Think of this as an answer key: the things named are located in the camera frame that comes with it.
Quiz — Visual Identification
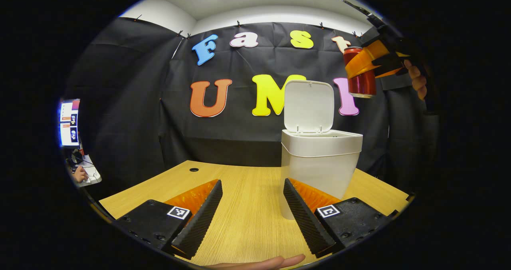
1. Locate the white desktop garbage bin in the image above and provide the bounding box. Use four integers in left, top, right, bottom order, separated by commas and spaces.
279, 79, 364, 220

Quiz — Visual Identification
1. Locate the white side desk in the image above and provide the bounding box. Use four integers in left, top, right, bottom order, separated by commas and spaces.
74, 154, 102, 187

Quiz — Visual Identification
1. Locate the wooden desktop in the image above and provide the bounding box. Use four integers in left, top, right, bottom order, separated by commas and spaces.
99, 160, 412, 267

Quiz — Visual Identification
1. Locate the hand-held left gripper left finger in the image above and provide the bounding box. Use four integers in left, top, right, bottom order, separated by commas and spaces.
116, 179, 223, 260

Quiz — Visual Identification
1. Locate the black backdrop cloth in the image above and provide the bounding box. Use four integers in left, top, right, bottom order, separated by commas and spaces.
60, 16, 440, 201

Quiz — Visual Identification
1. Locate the computer monitor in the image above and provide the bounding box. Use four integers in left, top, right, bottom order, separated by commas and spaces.
60, 99, 80, 147

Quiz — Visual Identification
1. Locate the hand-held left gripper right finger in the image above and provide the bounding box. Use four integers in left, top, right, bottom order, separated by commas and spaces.
283, 178, 394, 258

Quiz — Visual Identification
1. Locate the red pop can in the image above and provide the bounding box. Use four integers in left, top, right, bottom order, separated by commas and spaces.
343, 46, 377, 99

